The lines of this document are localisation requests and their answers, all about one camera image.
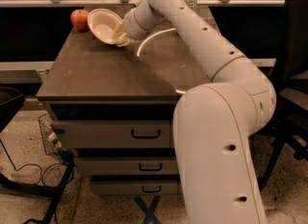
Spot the bottom drawer with handle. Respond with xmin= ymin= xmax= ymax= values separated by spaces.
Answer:
xmin=90 ymin=180 xmax=181 ymax=195

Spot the top drawer with handle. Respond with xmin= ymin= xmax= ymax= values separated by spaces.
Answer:
xmin=52 ymin=120 xmax=173 ymax=149

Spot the black table left edge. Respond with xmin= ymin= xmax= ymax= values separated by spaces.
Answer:
xmin=0 ymin=87 xmax=25 ymax=132

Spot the red apple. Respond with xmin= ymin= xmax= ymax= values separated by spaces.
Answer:
xmin=70 ymin=10 xmax=89 ymax=32

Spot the black floor cable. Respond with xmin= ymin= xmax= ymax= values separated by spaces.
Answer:
xmin=0 ymin=136 xmax=70 ymax=187

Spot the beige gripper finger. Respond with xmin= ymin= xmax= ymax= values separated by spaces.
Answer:
xmin=112 ymin=23 xmax=125 ymax=39
xmin=115 ymin=39 xmax=131 ymax=47

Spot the grey drawer cabinet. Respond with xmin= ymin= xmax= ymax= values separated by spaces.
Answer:
xmin=38 ymin=24 xmax=209 ymax=184

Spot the middle drawer with handle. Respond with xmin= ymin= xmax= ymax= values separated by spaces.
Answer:
xmin=75 ymin=157 xmax=178 ymax=175

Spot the black metal stand leg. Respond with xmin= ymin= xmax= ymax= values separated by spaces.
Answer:
xmin=0 ymin=160 xmax=74 ymax=224

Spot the wire mesh basket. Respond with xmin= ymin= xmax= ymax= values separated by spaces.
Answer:
xmin=38 ymin=113 xmax=71 ymax=163

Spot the black office chair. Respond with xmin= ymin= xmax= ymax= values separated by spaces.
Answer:
xmin=258 ymin=0 xmax=308 ymax=187

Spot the white paper bowl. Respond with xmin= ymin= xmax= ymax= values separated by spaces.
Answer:
xmin=88 ymin=9 xmax=121 ymax=44

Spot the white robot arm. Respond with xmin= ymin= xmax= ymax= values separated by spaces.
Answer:
xmin=118 ymin=0 xmax=276 ymax=224

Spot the drawer with handle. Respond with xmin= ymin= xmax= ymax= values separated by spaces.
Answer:
xmin=75 ymin=157 xmax=178 ymax=175
xmin=90 ymin=180 xmax=181 ymax=195
xmin=52 ymin=120 xmax=173 ymax=149

